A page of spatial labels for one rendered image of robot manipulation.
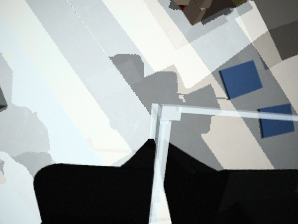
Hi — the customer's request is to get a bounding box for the blue box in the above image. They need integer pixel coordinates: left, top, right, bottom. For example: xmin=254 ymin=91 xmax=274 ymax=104
xmin=257 ymin=104 xmax=295 ymax=138
xmin=219 ymin=60 xmax=262 ymax=99

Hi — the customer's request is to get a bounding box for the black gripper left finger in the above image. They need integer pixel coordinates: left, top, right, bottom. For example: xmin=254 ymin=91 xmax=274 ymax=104
xmin=33 ymin=139 xmax=156 ymax=224

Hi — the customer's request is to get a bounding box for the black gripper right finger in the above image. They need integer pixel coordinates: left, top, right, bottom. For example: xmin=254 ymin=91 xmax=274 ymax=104
xmin=164 ymin=142 xmax=298 ymax=224

